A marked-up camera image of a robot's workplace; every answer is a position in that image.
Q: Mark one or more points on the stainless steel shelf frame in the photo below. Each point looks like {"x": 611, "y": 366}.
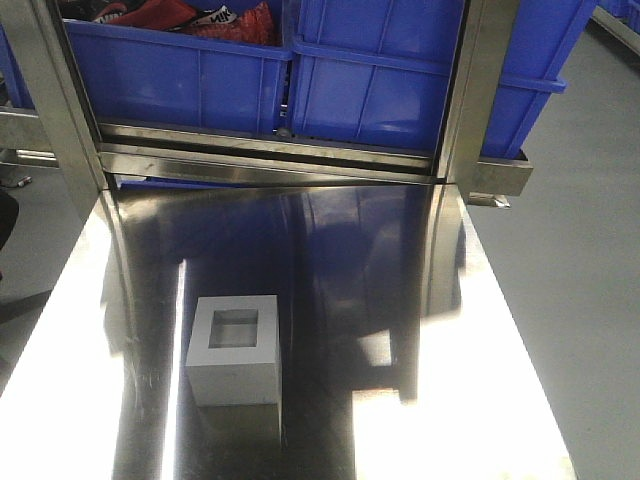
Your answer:
{"x": 62, "y": 130}

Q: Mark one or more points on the blue bin behind table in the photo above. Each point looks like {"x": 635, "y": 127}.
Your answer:
{"x": 377, "y": 72}

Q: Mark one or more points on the gray hollow square base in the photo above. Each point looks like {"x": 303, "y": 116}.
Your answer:
{"x": 234, "y": 351}

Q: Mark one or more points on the blue bin with shoes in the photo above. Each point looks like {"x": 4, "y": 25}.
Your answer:
{"x": 140, "y": 74}

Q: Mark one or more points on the red black sneakers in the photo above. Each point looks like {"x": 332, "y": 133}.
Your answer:
{"x": 254, "y": 26}

